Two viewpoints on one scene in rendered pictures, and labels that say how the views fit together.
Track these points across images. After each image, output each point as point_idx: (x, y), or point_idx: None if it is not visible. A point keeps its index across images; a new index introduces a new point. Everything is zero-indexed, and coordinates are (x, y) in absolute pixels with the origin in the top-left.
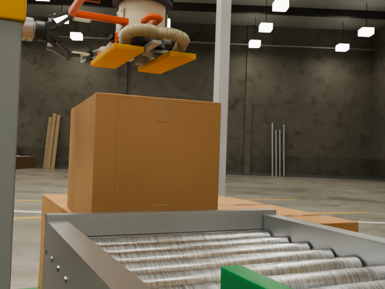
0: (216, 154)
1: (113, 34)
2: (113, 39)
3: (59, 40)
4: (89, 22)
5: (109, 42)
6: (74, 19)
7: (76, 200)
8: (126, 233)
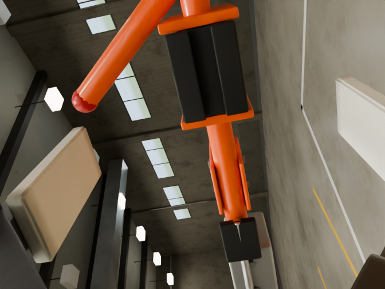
0: None
1: (175, 32)
2: (202, 47)
3: (372, 258)
4: (98, 163)
5: (212, 168)
6: (36, 203)
7: None
8: None
